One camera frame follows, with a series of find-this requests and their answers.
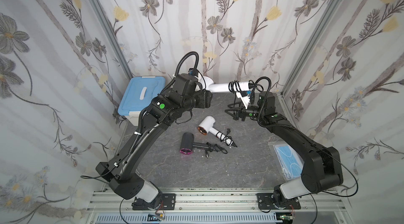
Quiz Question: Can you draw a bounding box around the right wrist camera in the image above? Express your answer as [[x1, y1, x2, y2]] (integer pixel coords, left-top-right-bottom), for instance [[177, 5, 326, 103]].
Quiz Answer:
[[236, 90, 255, 109]]

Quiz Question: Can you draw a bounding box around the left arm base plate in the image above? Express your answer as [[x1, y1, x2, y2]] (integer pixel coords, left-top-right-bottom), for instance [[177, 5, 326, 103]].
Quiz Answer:
[[132, 193, 176, 210]]

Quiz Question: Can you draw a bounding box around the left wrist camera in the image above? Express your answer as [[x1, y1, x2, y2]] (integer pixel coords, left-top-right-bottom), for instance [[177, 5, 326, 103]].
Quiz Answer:
[[173, 51, 203, 96]]

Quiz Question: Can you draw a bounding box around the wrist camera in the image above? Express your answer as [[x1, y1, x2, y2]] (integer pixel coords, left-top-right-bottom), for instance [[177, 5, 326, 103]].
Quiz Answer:
[[236, 90, 255, 109], [173, 51, 203, 96]]

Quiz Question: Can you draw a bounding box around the blue lid storage box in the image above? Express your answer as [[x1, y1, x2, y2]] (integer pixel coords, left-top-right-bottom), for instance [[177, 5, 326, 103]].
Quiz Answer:
[[118, 76, 166, 127]]

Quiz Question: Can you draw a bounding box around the white hair dryer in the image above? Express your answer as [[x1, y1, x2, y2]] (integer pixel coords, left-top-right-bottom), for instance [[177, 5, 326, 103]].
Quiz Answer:
[[197, 116, 237, 148], [198, 76, 254, 94]]

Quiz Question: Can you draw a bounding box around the aluminium rail frame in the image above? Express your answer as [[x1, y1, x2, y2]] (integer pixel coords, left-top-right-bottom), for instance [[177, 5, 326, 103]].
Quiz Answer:
[[85, 188, 353, 224]]

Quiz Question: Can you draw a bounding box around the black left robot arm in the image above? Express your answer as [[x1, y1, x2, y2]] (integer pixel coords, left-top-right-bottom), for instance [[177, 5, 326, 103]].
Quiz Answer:
[[96, 89, 213, 210]]

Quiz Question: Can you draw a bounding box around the blue face mask pack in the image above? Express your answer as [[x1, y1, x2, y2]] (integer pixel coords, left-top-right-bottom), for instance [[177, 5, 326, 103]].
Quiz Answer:
[[268, 143, 304, 180]]

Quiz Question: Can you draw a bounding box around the white vented cable duct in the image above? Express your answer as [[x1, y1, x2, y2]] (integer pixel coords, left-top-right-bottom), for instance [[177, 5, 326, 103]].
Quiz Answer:
[[93, 212, 282, 224]]

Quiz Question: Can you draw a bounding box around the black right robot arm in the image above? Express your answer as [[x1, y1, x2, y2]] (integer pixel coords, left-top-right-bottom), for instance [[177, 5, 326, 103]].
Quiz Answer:
[[225, 106, 346, 208]]

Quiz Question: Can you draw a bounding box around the dark grey pink hair dryer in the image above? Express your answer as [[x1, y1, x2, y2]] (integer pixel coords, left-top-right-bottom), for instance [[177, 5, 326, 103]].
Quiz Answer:
[[179, 132, 213, 155]]

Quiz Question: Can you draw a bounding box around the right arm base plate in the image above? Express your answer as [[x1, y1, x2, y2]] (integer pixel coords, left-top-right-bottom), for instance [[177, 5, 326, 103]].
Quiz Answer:
[[256, 192, 301, 211]]

